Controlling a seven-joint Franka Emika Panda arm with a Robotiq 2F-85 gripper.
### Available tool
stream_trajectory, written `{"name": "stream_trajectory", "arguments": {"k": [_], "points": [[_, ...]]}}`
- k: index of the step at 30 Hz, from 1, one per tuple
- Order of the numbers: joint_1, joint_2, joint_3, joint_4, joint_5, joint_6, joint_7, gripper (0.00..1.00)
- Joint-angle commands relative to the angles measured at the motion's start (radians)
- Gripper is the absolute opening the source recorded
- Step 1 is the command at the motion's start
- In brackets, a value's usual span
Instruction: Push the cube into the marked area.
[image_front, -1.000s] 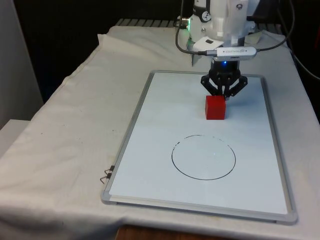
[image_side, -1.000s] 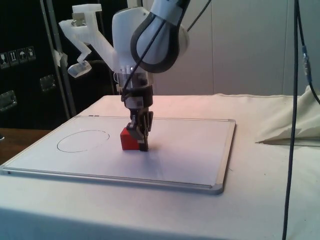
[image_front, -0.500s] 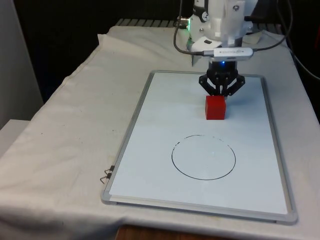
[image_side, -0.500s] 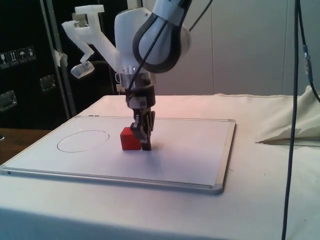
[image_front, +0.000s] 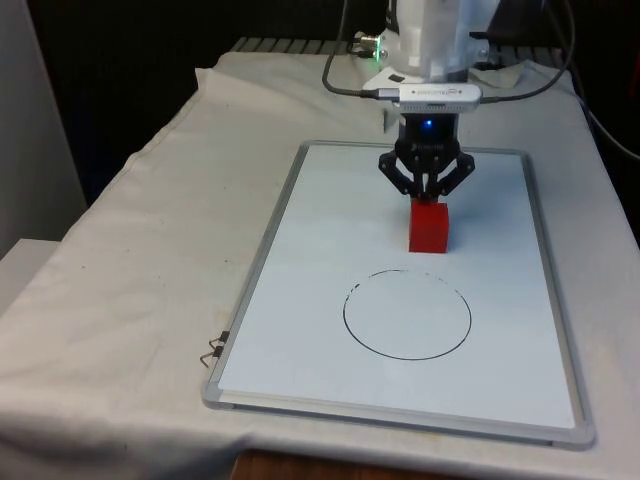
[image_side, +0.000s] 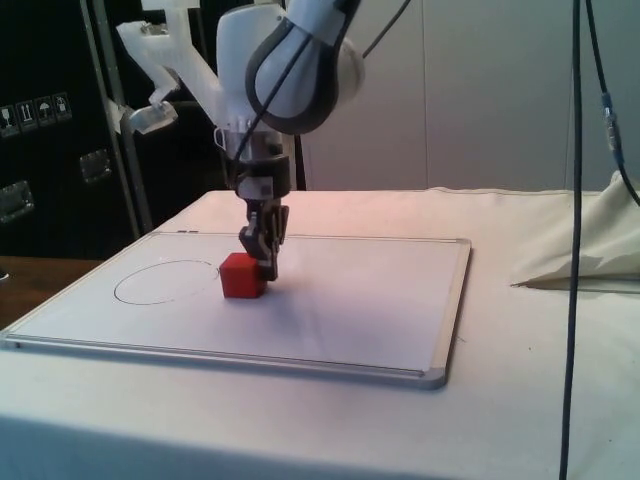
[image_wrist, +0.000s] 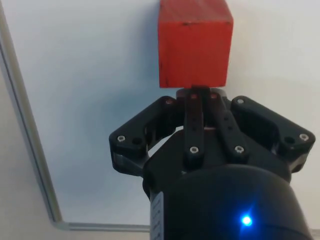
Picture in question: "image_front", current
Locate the whiteboard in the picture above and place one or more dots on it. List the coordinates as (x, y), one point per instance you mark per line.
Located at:
(400, 320)

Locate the red cube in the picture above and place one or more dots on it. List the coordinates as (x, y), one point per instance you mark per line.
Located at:
(428, 229)

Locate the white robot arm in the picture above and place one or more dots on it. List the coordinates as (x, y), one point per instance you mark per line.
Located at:
(430, 35)

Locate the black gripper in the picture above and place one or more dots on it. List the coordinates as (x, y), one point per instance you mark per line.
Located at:
(426, 137)

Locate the black binder clip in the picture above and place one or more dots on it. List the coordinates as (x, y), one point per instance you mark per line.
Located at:
(216, 340)
(210, 355)

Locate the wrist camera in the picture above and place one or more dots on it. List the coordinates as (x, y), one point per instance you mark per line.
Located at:
(440, 96)

